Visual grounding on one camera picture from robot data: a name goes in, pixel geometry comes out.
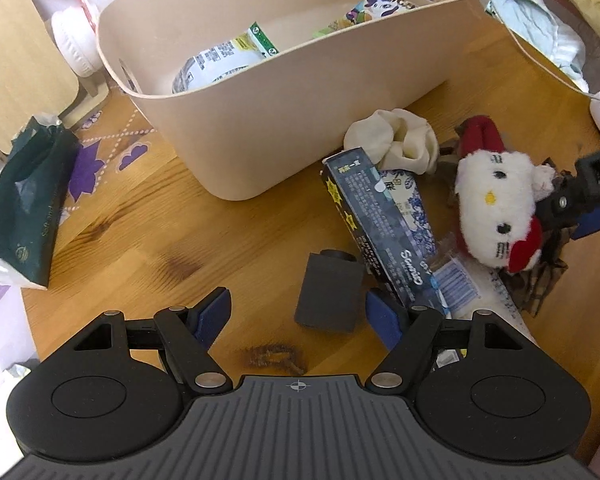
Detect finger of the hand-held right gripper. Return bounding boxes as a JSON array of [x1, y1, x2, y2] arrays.
[[575, 142, 600, 181], [532, 172, 600, 242]]

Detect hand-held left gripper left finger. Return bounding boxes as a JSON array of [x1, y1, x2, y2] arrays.
[[72, 286, 233, 395]]

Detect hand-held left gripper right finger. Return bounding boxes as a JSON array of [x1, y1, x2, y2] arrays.
[[365, 287, 531, 395]]

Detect blue and white patterned box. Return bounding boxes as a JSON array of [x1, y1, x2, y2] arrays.
[[377, 170, 453, 318]]

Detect white cat plush toy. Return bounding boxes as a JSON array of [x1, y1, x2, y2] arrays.
[[454, 116, 556, 273]]

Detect dark blue star-printed box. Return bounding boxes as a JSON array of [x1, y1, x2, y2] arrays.
[[321, 147, 413, 308]]

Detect beige plastic storage basket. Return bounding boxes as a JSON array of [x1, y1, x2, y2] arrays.
[[97, 0, 496, 201]]

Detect wooden desktop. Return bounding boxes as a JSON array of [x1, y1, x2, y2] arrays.
[[21, 20, 600, 466]]

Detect dark grey foam block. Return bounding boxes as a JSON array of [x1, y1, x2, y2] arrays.
[[294, 249, 363, 333]]

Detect clear toothbrush packet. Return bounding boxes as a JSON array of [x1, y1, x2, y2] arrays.
[[425, 232, 486, 311]]

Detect white ruler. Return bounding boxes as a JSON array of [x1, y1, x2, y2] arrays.
[[482, 267, 533, 341]]

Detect light blue cloth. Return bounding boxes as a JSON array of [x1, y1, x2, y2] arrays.
[[485, 0, 588, 93]]

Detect cream scrunchie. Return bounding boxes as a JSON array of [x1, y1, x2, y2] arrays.
[[344, 109, 441, 176]]

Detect purple patterned mat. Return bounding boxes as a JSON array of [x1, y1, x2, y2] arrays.
[[55, 85, 158, 221]]

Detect dark green tissue packet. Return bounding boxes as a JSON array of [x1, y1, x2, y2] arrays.
[[0, 114, 81, 291]]

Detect white green-label snack packet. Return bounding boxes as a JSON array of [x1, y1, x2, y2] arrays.
[[172, 22, 281, 95]]

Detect cartoon pony packet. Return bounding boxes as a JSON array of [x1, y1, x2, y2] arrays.
[[312, 0, 416, 38]]

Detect red and white headphones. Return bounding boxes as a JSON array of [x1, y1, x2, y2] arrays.
[[0, 0, 105, 184]]

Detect wooden headphone stand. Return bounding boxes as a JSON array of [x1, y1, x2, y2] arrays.
[[0, 0, 110, 156]]

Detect white cable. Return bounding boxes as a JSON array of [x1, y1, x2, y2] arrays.
[[485, 2, 600, 98]]

